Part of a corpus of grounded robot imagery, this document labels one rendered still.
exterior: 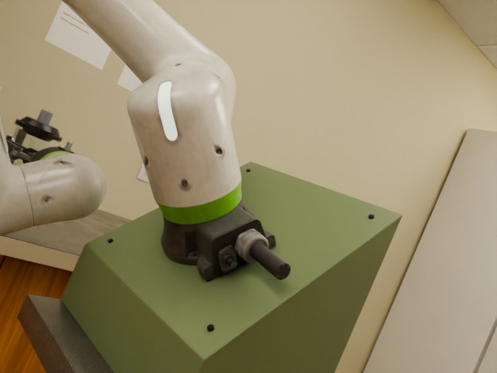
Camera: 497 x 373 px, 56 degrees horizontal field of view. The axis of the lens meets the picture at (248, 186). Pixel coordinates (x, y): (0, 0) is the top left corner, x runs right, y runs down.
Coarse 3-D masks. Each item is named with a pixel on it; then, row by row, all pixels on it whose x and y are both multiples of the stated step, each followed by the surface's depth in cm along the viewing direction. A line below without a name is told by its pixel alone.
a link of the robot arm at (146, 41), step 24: (72, 0) 68; (96, 0) 67; (120, 0) 68; (144, 0) 70; (96, 24) 70; (120, 24) 69; (144, 24) 69; (168, 24) 71; (120, 48) 71; (144, 48) 70; (168, 48) 70; (192, 48) 72; (144, 72) 72
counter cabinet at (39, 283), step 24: (0, 264) 99; (24, 264) 102; (0, 288) 100; (24, 288) 103; (48, 288) 106; (0, 312) 101; (0, 336) 103; (24, 336) 106; (0, 360) 104; (24, 360) 107
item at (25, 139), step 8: (16, 128) 108; (24, 128) 105; (16, 136) 106; (24, 136) 106; (32, 136) 106; (40, 136) 106; (56, 136) 109; (24, 144) 106; (32, 144) 106; (40, 144) 107; (48, 144) 108; (16, 160) 106
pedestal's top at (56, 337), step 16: (32, 304) 70; (48, 304) 72; (32, 320) 68; (48, 320) 66; (64, 320) 69; (32, 336) 66; (48, 336) 63; (64, 336) 64; (80, 336) 66; (48, 352) 62; (64, 352) 59; (80, 352) 61; (96, 352) 63; (48, 368) 60; (64, 368) 58; (80, 368) 57; (96, 368) 59
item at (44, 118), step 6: (42, 114) 109; (48, 114) 109; (24, 120) 107; (30, 120) 106; (36, 120) 110; (42, 120) 109; (48, 120) 110; (36, 126) 106; (42, 126) 107; (48, 126) 108; (54, 132) 109
